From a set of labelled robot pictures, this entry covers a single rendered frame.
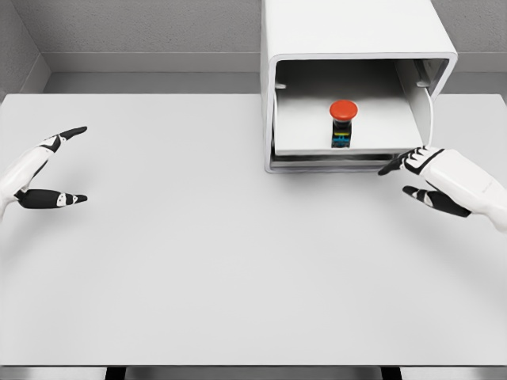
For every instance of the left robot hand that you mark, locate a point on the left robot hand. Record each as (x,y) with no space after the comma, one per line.
(24,166)

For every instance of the red mushroom-head load switch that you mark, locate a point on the red mushroom-head load switch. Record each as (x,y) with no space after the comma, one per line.
(343,118)

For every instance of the white tabletop storage cabinet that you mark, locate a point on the white tabletop storage cabinet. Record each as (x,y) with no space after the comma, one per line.
(356,39)

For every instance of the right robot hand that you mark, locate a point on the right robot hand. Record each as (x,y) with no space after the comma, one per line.
(459,178)

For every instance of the white cabinet drawer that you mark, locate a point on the white cabinet drawer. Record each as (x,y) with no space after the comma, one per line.
(380,118)

